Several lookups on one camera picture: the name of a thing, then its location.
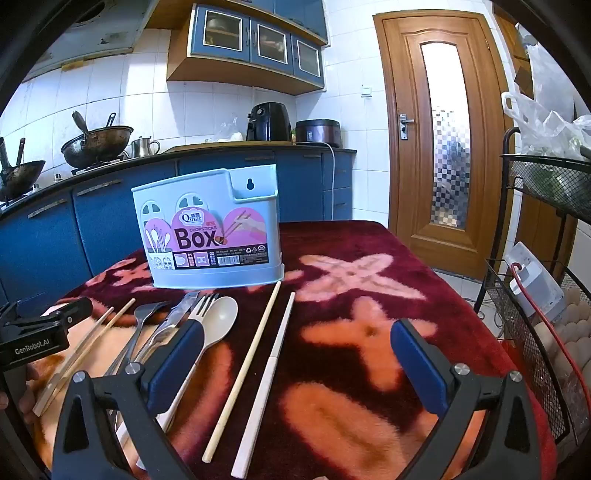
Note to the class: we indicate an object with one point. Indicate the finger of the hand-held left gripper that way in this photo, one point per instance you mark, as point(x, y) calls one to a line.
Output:
point(69, 310)

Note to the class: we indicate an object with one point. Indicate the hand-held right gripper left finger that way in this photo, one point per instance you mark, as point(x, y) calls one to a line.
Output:
point(178, 364)

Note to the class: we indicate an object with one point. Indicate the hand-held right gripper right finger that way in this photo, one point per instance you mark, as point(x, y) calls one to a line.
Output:
point(418, 364)

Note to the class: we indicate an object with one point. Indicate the metal knife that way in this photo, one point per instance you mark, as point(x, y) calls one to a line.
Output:
point(182, 307)

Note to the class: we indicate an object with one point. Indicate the beige plastic spoon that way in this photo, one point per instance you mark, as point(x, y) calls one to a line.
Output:
point(221, 323)

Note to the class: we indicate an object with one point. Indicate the beige plastic fork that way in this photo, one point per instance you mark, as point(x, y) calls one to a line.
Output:
point(203, 309)

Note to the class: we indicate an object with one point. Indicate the long bamboo chopstick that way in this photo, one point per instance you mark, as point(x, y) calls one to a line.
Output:
point(242, 371)

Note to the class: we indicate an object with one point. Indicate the white chopstick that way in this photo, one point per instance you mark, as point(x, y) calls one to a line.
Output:
point(266, 383)

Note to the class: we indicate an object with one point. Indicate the light blue utensil box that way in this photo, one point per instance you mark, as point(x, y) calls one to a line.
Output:
point(207, 203)

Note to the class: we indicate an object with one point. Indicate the red floral printed blanket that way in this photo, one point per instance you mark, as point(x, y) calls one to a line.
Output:
point(346, 369)

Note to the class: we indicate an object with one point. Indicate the blue base cabinet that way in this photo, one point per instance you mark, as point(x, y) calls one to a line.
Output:
point(115, 221)

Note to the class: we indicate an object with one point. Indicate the white power strip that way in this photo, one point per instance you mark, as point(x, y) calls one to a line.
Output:
point(531, 286)

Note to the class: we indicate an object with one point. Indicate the small black wok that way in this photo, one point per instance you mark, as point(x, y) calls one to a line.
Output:
point(21, 177)

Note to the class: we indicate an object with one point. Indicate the gas stove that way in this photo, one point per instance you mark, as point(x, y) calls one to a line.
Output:
point(92, 167)

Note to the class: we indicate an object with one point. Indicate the tray of eggs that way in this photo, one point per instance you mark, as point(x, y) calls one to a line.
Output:
point(577, 323)

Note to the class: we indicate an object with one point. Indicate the large black wok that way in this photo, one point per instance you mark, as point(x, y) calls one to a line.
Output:
point(97, 145)

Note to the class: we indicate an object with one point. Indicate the metal kettle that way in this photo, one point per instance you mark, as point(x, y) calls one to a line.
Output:
point(141, 148)

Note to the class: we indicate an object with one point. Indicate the wooden door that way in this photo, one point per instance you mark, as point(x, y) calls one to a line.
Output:
point(401, 184)

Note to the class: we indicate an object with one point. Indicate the clear plastic bag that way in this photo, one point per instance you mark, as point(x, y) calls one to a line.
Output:
point(228, 134)

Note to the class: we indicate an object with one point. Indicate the dark rice cooker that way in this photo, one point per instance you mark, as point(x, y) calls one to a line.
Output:
point(318, 131)

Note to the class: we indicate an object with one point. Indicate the black air fryer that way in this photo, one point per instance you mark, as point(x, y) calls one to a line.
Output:
point(268, 122)

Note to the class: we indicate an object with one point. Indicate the white plastic bag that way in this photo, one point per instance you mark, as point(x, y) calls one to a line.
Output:
point(549, 120)

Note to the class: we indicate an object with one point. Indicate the range hood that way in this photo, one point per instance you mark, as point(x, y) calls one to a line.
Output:
point(101, 27)

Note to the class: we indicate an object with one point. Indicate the white light switch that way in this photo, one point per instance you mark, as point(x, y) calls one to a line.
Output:
point(366, 92)

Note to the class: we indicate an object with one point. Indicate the blue wall cabinet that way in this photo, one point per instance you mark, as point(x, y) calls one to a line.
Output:
point(231, 41)

